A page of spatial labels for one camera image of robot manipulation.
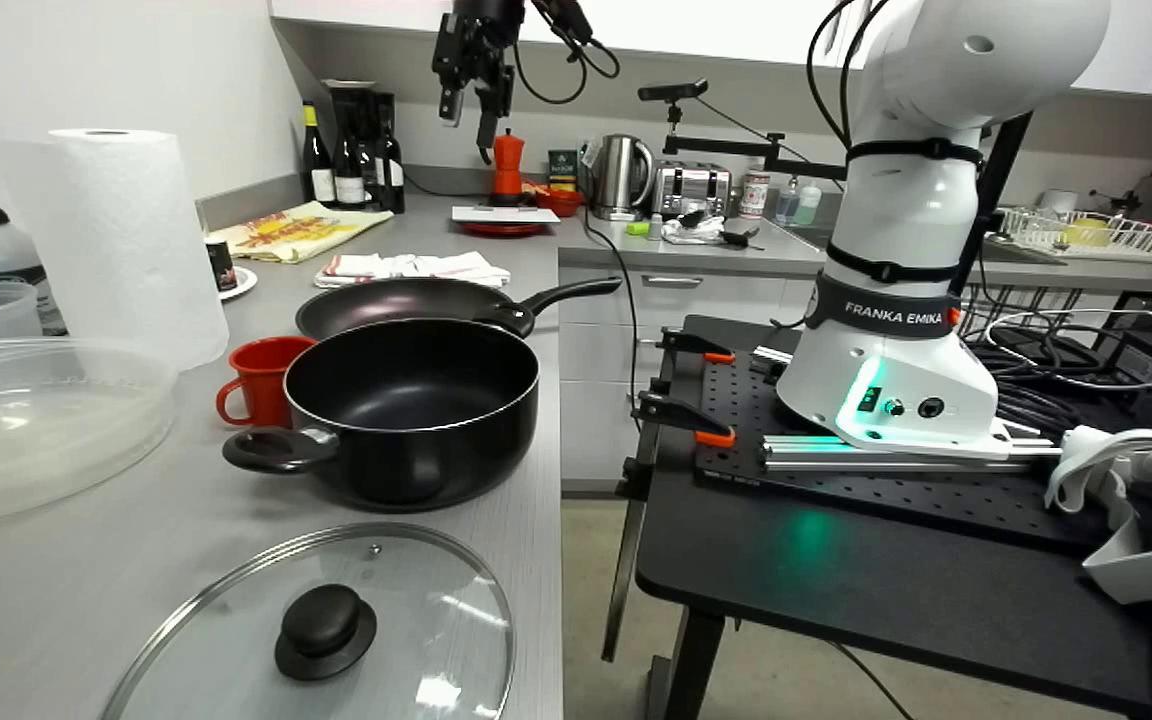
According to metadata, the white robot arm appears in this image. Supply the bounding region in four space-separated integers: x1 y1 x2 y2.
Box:
777 0 1113 456

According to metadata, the black camera on stand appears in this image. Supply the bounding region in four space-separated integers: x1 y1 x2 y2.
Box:
635 82 708 103

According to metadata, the red moka pot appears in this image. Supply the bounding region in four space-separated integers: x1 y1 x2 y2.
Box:
491 129 523 203

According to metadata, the chrome toaster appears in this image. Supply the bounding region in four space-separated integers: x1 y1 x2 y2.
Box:
656 161 730 217

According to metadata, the white paper towel roll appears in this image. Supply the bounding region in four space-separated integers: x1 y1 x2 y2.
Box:
2 129 229 370

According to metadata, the white cloth on table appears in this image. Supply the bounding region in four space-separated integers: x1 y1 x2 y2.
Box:
1042 426 1152 511

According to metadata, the white round plate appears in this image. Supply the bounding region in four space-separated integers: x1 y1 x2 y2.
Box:
216 269 255 304

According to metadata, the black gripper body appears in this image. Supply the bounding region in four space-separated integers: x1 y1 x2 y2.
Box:
432 0 523 113

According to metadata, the dark wine bottle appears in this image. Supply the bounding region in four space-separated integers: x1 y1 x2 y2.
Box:
299 103 335 203

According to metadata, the black pot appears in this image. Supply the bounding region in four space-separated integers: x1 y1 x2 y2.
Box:
222 321 538 511

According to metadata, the steel electric kettle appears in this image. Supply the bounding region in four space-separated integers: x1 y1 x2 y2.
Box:
591 132 656 220

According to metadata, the orange black clamp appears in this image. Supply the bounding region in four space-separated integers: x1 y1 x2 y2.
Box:
656 329 734 363
635 394 740 452

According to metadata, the red mug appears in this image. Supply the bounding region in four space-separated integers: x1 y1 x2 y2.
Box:
211 337 313 430

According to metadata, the glass lid with black knob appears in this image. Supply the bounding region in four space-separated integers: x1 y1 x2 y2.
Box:
101 523 513 720

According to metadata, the red plate with white board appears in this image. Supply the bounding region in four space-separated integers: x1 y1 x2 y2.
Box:
448 203 559 240

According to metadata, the white red-striped dish towel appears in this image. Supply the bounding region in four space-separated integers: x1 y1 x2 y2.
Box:
313 254 513 289

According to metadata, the black perforated robot table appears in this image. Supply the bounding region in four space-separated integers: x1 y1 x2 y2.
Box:
601 311 1152 720

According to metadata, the black frying pan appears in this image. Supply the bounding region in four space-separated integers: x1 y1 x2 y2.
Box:
297 276 620 342

